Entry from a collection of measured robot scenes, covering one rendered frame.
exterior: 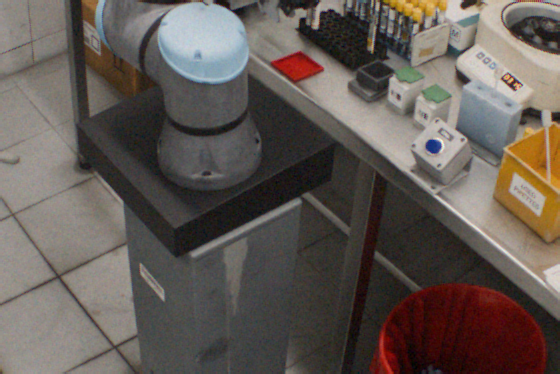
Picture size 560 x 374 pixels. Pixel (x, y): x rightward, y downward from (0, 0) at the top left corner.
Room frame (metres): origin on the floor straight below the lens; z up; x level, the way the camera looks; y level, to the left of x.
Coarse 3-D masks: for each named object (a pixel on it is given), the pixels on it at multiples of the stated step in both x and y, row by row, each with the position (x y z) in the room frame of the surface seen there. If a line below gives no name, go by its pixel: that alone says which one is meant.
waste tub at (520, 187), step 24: (528, 144) 1.08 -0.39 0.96; (552, 144) 1.11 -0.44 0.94; (504, 168) 1.03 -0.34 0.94; (528, 168) 0.99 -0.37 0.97; (552, 168) 1.10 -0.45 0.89; (504, 192) 1.02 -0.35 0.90; (528, 192) 0.99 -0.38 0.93; (552, 192) 0.95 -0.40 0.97; (528, 216) 0.98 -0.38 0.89; (552, 216) 0.94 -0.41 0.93; (552, 240) 0.94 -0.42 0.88
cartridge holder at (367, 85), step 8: (368, 64) 1.33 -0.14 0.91; (376, 64) 1.34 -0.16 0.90; (384, 64) 1.33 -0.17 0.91; (360, 72) 1.30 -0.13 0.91; (368, 72) 1.33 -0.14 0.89; (376, 72) 1.34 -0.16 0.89; (384, 72) 1.33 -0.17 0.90; (392, 72) 1.32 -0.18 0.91; (352, 80) 1.30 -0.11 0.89; (360, 80) 1.30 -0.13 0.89; (368, 80) 1.29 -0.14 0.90; (376, 80) 1.28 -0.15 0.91; (384, 80) 1.29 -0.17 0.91; (352, 88) 1.29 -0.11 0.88; (360, 88) 1.28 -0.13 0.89; (368, 88) 1.28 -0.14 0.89; (376, 88) 1.28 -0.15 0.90; (384, 88) 1.29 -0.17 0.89; (368, 96) 1.26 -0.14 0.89; (376, 96) 1.27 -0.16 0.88
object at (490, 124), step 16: (464, 96) 1.19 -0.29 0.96; (480, 96) 1.17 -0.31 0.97; (496, 96) 1.17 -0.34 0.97; (464, 112) 1.18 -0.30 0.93; (480, 112) 1.16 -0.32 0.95; (496, 112) 1.14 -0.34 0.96; (512, 112) 1.13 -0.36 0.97; (464, 128) 1.18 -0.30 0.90; (480, 128) 1.16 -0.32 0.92; (496, 128) 1.14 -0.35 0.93; (512, 128) 1.14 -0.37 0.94; (480, 144) 1.16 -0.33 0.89; (496, 144) 1.14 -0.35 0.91; (496, 160) 1.12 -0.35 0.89
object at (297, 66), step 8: (288, 56) 1.38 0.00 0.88; (296, 56) 1.39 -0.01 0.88; (304, 56) 1.38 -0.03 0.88; (272, 64) 1.35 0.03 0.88; (280, 64) 1.36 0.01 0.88; (288, 64) 1.36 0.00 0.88; (296, 64) 1.36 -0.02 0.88; (304, 64) 1.36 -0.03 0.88; (312, 64) 1.36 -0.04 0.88; (288, 72) 1.33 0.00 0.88; (296, 72) 1.33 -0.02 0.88; (304, 72) 1.34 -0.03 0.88; (312, 72) 1.33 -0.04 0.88; (320, 72) 1.34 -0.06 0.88; (296, 80) 1.31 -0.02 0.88
